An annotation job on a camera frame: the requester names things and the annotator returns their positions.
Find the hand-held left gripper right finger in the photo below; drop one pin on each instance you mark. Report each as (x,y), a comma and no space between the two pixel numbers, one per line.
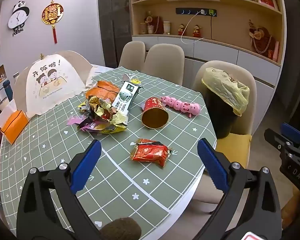
(212,165)

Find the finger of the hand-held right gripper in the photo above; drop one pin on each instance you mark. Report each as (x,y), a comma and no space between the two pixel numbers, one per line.
(292,133)
(277,143)

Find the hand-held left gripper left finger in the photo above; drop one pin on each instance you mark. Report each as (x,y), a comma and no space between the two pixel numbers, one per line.
(90,162)

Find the pink snack wrapper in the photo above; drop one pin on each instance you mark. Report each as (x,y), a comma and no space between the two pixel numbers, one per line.
(72,120)

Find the black trash bin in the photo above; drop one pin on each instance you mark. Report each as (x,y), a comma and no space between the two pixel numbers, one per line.
(220,120)

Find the yellow snack wrapper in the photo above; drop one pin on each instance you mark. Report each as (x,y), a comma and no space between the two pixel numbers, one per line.
(107,116)

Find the silver wrapper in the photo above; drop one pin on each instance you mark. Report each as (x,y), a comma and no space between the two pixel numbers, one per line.
(83,106)

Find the red snack packet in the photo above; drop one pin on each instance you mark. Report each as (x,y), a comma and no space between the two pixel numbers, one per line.
(150,152)

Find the orange plastic bag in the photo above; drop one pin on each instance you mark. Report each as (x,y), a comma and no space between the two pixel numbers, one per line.
(103,90)

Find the white green milk carton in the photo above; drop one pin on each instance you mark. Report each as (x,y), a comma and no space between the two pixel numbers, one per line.
(125,95)

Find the red paper cup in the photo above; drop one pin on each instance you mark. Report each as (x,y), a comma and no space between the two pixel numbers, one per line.
(153,110)

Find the person's right forearm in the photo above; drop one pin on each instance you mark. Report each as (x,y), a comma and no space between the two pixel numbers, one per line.
(296,210)

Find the person's left forearm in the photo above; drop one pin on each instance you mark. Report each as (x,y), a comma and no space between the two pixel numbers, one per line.
(120,228)

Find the yellow cushion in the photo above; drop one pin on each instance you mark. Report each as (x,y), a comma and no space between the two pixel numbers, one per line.
(232,150)

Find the green checked tablecloth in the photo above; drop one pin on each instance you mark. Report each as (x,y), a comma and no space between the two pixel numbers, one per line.
(65,150)

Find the pink caterpillar toy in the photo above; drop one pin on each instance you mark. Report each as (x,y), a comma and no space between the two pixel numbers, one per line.
(181,105)

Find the orange tissue box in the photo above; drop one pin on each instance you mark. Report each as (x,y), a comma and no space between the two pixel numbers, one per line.
(13,127)

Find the large brown flower bag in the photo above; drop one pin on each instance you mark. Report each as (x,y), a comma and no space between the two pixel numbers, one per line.
(261,38)

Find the white cabinet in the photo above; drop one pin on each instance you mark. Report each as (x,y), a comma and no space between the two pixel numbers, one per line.
(215,52)

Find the red monkey figurine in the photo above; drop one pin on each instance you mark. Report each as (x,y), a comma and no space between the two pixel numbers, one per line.
(196,30)
(181,29)

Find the small glass jar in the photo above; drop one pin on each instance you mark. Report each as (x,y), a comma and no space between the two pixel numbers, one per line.
(143,28)

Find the white lidded cup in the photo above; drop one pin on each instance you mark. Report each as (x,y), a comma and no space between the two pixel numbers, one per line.
(166,27)

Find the small brown flower bag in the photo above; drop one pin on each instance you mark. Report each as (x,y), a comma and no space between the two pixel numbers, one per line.
(153,22)

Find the black power strip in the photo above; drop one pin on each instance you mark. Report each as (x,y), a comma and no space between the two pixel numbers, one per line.
(190,12)

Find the wooden wall shelf unit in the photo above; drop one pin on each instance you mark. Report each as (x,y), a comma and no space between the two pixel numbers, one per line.
(230,30)

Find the red round wall ornament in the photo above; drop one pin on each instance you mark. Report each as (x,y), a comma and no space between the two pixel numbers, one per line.
(52,13)

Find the panda wall clock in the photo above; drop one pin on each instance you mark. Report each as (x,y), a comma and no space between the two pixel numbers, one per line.
(18,17)

